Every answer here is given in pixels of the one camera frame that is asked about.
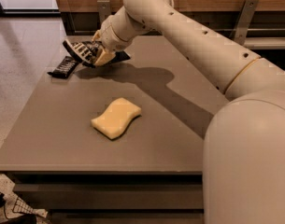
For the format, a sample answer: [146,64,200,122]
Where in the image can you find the grey drawer cabinet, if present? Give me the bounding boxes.
[0,36,225,223]

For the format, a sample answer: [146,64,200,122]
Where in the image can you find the black wire object on floor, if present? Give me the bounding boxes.
[0,191,52,224]

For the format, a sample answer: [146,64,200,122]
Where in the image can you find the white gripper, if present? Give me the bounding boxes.
[92,15,130,67]

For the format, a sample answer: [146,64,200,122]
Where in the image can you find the left metal bracket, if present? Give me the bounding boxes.
[97,0,111,22]

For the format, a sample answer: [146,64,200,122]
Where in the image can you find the yellow sponge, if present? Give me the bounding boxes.
[91,98,142,140]

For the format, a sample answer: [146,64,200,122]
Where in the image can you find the metal bracket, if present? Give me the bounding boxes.
[231,0,260,46]
[97,0,111,22]

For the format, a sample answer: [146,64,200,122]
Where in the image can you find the black rxbar chocolate bar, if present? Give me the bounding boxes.
[49,56,78,79]

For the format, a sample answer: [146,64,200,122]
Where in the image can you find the right metal bracket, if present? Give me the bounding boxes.
[231,0,260,46]

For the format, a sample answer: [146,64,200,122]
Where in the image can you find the blue Kettle chip bag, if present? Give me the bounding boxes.
[63,39,130,67]

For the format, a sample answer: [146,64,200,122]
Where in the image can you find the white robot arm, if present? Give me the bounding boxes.
[94,0,285,224]

